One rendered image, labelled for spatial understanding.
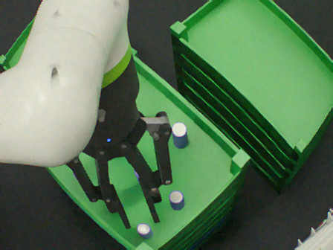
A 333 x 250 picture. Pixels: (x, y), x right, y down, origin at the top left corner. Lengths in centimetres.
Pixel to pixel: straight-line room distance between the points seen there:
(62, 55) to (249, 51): 74
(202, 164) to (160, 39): 61
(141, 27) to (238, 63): 42
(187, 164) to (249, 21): 35
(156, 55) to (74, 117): 107
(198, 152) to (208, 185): 5
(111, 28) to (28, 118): 14
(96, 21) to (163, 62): 100
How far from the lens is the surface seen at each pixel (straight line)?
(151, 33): 178
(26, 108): 69
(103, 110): 87
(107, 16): 77
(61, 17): 75
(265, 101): 139
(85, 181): 101
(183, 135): 114
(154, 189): 104
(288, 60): 142
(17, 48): 182
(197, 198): 119
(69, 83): 70
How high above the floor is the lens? 166
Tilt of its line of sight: 75 degrees down
